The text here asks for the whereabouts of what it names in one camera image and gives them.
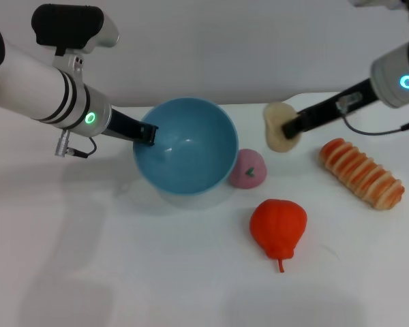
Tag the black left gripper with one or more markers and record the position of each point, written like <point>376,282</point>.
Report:
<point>122,126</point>

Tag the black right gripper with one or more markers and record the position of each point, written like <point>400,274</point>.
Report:
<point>327,114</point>

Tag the beige egg yolk pastry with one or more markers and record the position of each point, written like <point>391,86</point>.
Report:
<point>276,136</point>

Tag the blue plastic bowl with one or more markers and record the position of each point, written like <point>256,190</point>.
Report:
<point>191,163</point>

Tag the pink peach bun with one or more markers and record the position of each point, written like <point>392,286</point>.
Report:
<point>252,161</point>

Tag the orange striped long bread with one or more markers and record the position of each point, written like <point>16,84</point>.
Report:
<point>361,173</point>

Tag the red toy pear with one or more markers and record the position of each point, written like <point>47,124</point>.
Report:
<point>276,225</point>

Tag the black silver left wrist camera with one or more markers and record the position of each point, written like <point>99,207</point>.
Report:
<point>64,27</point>

